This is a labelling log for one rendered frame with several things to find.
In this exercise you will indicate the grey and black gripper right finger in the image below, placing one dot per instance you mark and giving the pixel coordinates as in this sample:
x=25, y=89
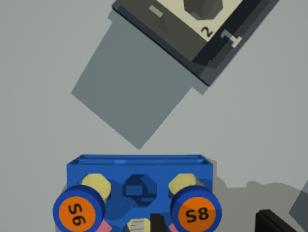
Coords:
x=267, y=221

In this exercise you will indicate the blue tube rack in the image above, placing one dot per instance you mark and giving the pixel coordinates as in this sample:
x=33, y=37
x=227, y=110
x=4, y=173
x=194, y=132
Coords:
x=138, y=179

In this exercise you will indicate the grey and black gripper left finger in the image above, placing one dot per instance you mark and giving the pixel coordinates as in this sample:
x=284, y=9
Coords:
x=157, y=222

